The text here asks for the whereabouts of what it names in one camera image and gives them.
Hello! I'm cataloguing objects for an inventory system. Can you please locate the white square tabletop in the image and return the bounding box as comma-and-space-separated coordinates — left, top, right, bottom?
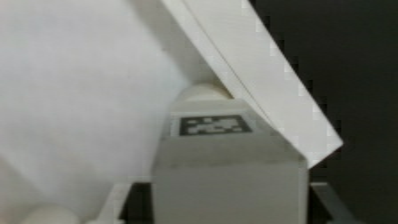
0, 0, 343, 224

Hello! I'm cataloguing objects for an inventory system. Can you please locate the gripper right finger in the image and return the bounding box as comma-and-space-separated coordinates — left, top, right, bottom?
310, 182, 366, 224

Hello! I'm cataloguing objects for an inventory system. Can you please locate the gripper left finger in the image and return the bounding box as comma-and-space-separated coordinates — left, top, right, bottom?
88, 183, 155, 224

